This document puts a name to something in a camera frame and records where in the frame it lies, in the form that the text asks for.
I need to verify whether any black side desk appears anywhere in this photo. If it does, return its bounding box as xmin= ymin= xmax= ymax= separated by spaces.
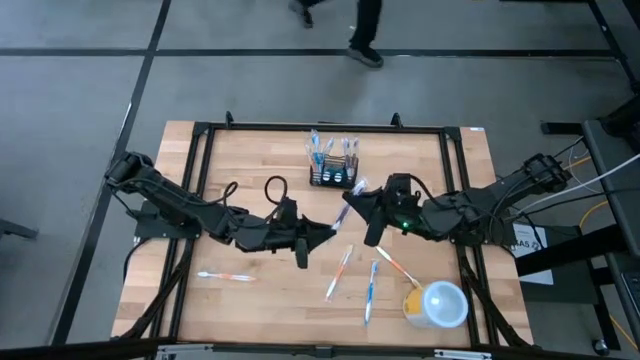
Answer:
xmin=514 ymin=94 xmax=640 ymax=351

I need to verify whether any yellow hanging cable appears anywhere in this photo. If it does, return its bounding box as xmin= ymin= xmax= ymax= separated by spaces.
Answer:
xmin=578 ymin=198 xmax=609 ymax=229

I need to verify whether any yellow white wipes canister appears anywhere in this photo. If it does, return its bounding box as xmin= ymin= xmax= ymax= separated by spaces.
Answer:
xmin=402 ymin=279 xmax=470 ymax=330

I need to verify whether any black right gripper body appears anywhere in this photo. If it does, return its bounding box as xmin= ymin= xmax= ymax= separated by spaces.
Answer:
xmin=384 ymin=199 xmax=426 ymax=236

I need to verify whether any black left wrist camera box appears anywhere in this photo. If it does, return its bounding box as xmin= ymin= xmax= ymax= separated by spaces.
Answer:
xmin=276 ymin=196 xmax=300 ymax=222

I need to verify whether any person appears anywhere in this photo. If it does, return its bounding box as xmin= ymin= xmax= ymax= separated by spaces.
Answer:
xmin=288 ymin=0 xmax=386 ymax=70

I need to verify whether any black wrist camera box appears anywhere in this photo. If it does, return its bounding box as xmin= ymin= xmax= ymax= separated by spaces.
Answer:
xmin=276 ymin=196 xmax=300 ymax=222
xmin=387 ymin=173 xmax=412 ymax=201

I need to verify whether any white hanging cable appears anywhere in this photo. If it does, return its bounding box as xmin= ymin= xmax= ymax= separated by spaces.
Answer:
xmin=514 ymin=151 xmax=640 ymax=215

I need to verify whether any black neighbouring frame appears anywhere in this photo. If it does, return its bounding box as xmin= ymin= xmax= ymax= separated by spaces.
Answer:
xmin=499 ymin=0 xmax=640 ymax=96

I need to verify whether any black wire basket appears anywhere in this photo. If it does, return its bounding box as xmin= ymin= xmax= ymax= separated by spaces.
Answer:
xmin=308 ymin=154 xmax=360 ymax=190

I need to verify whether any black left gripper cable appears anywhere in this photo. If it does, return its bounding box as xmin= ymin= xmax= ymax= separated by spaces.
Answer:
xmin=263 ymin=174 xmax=290 ymax=209

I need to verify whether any black aluminium table frame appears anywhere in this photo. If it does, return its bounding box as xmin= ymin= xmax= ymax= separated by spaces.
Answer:
xmin=112 ymin=110 xmax=539 ymax=360

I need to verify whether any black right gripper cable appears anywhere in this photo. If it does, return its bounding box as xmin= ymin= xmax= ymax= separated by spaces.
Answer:
xmin=408 ymin=174 xmax=454 ymax=211

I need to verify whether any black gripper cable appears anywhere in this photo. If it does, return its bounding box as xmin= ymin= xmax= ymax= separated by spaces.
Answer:
xmin=263 ymin=174 xmax=290 ymax=209
xmin=408 ymin=174 xmax=454 ymax=211

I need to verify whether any orange toothbrush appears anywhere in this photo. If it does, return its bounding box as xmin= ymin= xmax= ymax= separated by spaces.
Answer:
xmin=375 ymin=245 xmax=424 ymax=291
xmin=324 ymin=243 xmax=355 ymax=303
xmin=196 ymin=270 xmax=257 ymax=283

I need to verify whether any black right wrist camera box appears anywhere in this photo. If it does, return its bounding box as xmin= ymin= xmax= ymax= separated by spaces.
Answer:
xmin=387 ymin=173 xmax=412 ymax=201

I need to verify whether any white printed sheet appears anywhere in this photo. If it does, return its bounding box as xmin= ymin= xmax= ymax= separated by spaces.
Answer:
xmin=510 ymin=222 xmax=555 ymax=286

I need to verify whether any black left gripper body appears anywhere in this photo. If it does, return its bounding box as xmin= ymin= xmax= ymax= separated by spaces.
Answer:
xmin=234 ymin=214 xmax=304 ymax=253

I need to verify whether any dark furniture leg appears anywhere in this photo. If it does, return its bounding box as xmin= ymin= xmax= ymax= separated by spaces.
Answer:
xmin=0 ymin=218 xmax=40 ymax=241

